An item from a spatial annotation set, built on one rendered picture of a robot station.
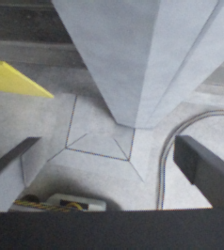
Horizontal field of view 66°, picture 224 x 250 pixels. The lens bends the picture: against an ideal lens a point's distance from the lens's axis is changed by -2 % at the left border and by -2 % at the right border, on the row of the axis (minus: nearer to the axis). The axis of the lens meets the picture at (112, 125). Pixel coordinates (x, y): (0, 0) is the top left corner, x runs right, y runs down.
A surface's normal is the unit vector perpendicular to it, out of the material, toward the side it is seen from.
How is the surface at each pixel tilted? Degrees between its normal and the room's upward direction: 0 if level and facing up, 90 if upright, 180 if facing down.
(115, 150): 7
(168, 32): 90
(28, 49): 0
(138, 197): 0
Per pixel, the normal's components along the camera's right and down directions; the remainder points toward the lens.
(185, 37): 0.03, 0.99
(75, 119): 0.01, -0.11
